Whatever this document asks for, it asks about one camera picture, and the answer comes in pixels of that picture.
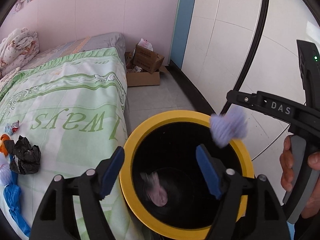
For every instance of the orange peel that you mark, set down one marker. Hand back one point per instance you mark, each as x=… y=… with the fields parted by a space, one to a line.
x=3 y=138

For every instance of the lavender foam net small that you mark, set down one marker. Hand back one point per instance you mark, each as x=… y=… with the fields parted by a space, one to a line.
x=225 y=127

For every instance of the pink bag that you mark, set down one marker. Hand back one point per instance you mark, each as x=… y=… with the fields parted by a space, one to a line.
x=153 y=190

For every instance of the person's right hand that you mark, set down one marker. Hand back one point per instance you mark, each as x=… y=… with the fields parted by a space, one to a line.
x=286 y=161

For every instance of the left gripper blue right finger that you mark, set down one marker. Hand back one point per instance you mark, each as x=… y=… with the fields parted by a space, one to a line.
x=212 y=170

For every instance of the striped bed sheet mattress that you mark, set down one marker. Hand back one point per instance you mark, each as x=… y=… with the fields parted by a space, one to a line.
x=108 y=40

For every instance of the yellow rimmed black trash bin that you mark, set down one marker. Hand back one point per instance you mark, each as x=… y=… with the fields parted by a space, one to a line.
x=166 y=144

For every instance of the green floral bed quilt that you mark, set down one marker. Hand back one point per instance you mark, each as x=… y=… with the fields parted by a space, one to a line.
x=73 y=109

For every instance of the folded bear print blanket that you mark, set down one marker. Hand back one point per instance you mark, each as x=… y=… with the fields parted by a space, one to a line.
x=8 y=77

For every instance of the white wardrobe with blue edge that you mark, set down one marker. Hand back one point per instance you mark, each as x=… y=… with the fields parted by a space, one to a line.
x=212 y=39

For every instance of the cardboard box on floor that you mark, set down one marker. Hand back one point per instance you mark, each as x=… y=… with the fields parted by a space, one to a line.
x=144 y=65

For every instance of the blue white candy wrapper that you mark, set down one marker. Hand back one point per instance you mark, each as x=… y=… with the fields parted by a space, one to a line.
x=8 y=130

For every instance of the black plastic bag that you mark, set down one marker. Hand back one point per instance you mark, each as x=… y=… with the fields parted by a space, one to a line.
x=24 y=158

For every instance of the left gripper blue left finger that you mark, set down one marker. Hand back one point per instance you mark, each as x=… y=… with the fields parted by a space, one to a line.
x=109 y=170

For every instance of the red candy wrapper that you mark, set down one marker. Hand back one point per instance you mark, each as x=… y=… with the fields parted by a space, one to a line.
x=15 y=126

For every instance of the blue plastic bag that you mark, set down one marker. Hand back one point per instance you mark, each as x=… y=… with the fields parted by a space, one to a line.
x=11 y=194

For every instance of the folded pink floral comforter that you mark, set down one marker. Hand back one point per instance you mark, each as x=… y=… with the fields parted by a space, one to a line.
x=18 y=49

